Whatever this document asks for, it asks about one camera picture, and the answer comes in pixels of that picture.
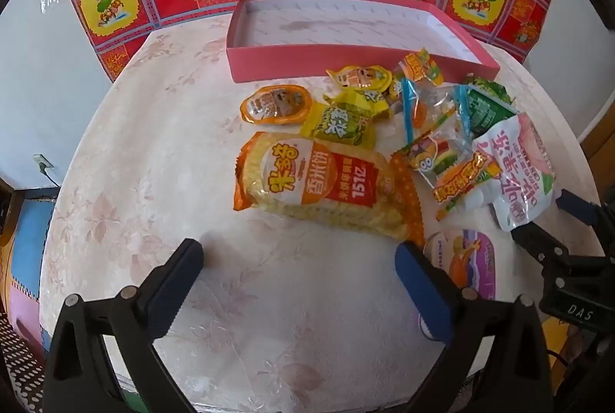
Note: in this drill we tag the burger gummy candy packet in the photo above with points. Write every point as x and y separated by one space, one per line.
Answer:
432 156

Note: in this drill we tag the clear blue-strip zip bag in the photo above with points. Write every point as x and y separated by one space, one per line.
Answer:
432 105

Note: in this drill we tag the orange gummy candy packet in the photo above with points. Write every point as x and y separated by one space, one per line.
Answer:
461 182

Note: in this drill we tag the yellow cartoon snack packet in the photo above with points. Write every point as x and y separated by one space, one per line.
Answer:
358 77

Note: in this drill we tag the shallow pink cardboard box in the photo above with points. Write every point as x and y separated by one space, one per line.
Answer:
250 62

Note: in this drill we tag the blue foam floor mat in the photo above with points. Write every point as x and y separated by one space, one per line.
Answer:
29 225

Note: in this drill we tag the orange rice cracker packet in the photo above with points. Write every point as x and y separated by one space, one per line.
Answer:
312 182

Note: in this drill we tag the white pink spout pouch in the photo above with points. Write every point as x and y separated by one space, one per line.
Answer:
519 172

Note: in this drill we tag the orange jelly cup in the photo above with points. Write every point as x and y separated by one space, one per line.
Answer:
276 105

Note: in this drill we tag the yellow green candy packet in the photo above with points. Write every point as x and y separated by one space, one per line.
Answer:
336 124
370 98

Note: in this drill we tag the white wall outlet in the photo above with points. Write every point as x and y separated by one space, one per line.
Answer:
42 163

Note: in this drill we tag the wooden door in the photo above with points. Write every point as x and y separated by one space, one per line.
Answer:
600 120

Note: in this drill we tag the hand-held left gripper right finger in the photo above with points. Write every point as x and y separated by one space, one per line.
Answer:
423 293

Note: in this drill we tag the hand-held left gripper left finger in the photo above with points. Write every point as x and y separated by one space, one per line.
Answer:
185 264

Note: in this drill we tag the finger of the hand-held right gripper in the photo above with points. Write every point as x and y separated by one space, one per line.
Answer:
576 204
538 240

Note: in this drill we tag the small yellow orange snack packet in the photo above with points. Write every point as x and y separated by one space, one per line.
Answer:
423 66

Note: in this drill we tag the purple snack tin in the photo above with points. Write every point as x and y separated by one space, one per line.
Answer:
461 259

